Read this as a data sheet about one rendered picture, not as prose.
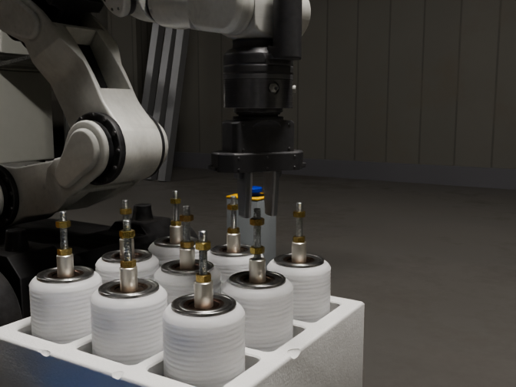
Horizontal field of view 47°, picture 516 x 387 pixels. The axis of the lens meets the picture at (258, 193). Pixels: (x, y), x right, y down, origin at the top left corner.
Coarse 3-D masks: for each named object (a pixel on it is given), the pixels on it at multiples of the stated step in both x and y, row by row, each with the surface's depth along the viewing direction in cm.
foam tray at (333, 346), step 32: (320, 320) 84; (352, 320) 88; (0, 352) 78; (32, 352) 74; (64, 352) 73; (160, 352) 73; (256, 352) 73; (288, 352) 73; (320, 352) 79; (352, 352) 89; (0, 384) 79; (32, 384) 75; (64, 384) 72; (96, 384) 69; (128, 384) 66; (160, 384) 64; (256, 384) 65; (288, 384) 72; (320, 384) 80; (352, 384) 90
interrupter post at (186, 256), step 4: (180, 248) 84; (192, 248) 84; (180, 252) 84; (184, 252) 83; (188, 252) 83; (192, 252) 84; (180, 256) 84; (184, 256) 83; (188, 256) 83; (192, 256) 84; (180, 260) 84; (184, 260) 83; (188, 260) 83; (192, 260) 84; (180, 264) 84; (184, 264) 84; (188, 264) 84; (192, 264) 84; (180, 268) 84; (184, 268) 84; (188, 268) 84; (192, 268) 84
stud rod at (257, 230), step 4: (256, 208) 77; (256, 212) 77; (260, 212) 77; (256, 216) 77; (260, 216) 77; (256, 228) 77; (260, 228) 77; (256, 232) 77; (260, 232) 78; (256, 236) 77; (260, 236) 78; (256, 240) 77; (260, 240) 78; (256, 244) 77; (260, 244) 78; (256, 256) 78; (260, 256) 78
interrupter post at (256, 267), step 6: (252, 258) 78; (264, 258) 78; (252, 264) 77; (258, 264) 77; (264, 264) 78; (252, 270) 77; (258, 270) 77; (264, 270) 78; (252, 276) 78; (258, 276) 77; (264, 276) 78; (252, 282) 78; (258, 282) 77
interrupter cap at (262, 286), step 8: (240, 272) 81; (248, 272) 82; (272, 272) 81; (232, 280) 77; (240, 280) 78; (248, 280) 79; (272, 280) 78; (280, 280) 78; (248, 288) 75; (256, 288) 75; (264, 288) 75
